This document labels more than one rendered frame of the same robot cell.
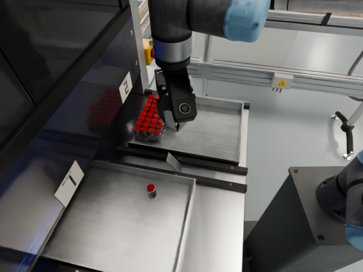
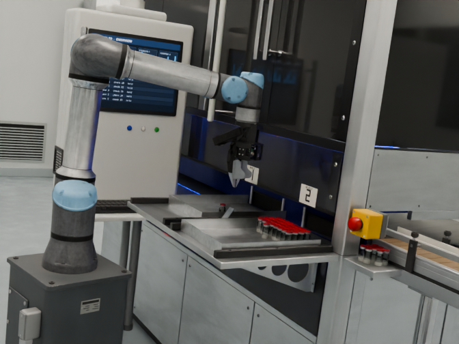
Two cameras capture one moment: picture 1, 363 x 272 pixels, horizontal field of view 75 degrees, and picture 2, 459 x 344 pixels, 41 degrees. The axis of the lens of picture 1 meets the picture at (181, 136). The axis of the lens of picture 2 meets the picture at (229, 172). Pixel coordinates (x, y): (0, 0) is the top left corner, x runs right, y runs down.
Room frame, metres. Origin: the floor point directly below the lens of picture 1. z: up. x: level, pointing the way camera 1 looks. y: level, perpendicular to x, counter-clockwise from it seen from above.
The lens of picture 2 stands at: (1.81, -1.32, 1.36)
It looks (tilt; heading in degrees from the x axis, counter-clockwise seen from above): 9 degrees down; 137
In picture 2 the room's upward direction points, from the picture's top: 7 degrees clockwise
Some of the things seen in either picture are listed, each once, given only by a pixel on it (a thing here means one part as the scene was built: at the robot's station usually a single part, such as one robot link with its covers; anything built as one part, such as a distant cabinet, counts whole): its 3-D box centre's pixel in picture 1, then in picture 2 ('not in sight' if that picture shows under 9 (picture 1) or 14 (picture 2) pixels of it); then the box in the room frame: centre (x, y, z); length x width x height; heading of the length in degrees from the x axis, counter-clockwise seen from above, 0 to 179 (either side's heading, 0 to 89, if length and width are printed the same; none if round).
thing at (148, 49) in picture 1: (143, 51); (367, 223); (0.84, 0.15, 0.99); 0.08 x 0.07 x 0.07; 78
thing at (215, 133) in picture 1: (189, 124); (249, 235); (0.54, -0.03, 0.90); 0.34 x 0.26 x 0.04; 78
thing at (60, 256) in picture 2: (351, 194); (71, 248); (0.32, -0.50, 0.84); 0.15 x 0.15 x 0.10
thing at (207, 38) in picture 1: (204, 71); not in sight; (1.49, -0.17, 0.46); 0.09 x 0.09 x 0.77; 78
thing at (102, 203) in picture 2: not in sight; (128, 205); (-0.16, 0.00, 0.82); 0.40 x 0.14 x 0.02; 78
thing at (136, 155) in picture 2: not in sight; (122, 105); (-0.37, 0.06, 1.19); 0.50 x 0.19 x 0.78; 78
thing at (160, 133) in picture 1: (164, 119); (274, 231); (0.56, 0.06, 0.90); 0.18 x 0.02 x 0.05; 168
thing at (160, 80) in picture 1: (173, 77); (246, 141); (0.43, 0.02, 1.17); 0.09 x 0.08 x 0.12; 13
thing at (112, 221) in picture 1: (120, 214); (226, 207); (0.23, 0.15, 0.90); 0.34 x 0.26 x 0.04; 78
